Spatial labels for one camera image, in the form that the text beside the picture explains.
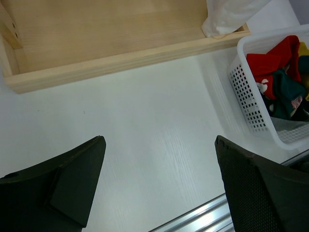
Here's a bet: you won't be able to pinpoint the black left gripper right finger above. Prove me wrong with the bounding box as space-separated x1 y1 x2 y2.
215 136 309 232

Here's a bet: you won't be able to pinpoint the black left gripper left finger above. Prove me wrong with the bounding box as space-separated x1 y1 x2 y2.
0 136 106 232

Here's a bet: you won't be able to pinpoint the red sock with pompom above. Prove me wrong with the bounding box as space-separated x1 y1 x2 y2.
254 74 276 100
246 35 301 83

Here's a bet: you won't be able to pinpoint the red green christmas sock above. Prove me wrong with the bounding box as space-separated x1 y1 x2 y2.
261 95 309 122

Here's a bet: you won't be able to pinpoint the dark green sock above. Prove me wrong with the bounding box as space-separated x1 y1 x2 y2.
273 69 306 102

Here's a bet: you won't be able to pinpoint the yellow sock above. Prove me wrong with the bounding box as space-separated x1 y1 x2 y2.
298 42 309 101

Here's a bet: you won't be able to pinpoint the white perforated plastic basket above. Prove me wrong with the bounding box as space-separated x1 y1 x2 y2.
227 24 309 150

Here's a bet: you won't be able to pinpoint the dark clothes in basket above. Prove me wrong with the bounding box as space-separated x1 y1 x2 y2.
271 108 309 131

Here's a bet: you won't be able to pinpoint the wooden clothes rack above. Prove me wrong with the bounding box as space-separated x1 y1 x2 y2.
0 0 250 94

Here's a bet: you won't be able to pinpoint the white cloth garment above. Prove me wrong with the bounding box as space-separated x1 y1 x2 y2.
201 0 269 37

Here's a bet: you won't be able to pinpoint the aluminium mounting rail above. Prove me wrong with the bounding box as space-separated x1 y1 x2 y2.
154 145 309 232

